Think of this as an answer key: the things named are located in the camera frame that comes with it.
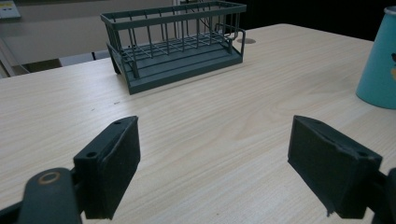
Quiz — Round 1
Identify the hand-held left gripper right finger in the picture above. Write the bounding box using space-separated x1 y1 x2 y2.
287 115 383 219

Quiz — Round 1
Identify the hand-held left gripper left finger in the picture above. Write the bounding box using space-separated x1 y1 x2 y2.
73 115 141 220

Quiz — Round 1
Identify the teal paper cup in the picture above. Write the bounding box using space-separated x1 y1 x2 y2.
355 6 396 110

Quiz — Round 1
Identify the grey wire rack basket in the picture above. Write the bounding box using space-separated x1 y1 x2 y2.
100 0 248 96

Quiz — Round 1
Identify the white wall panel with label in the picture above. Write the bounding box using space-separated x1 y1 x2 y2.
0 0 22 21

